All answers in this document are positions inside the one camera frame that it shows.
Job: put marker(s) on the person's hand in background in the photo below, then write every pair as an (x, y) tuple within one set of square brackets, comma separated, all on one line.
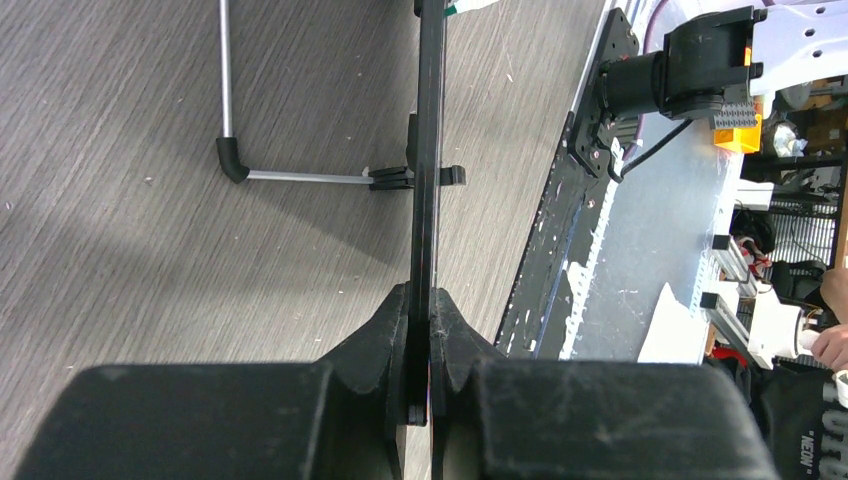
[(830, 348)]

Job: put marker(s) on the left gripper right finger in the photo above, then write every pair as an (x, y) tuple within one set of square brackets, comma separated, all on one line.
[(495, 417)]

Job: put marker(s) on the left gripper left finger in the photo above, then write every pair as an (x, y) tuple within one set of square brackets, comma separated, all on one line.
[(335, 418)]

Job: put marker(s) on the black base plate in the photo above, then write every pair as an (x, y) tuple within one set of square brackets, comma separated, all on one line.
[(549, 296)]

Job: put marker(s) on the small whiteboard with stand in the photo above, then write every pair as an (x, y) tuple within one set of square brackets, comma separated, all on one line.
[(424, 175)]

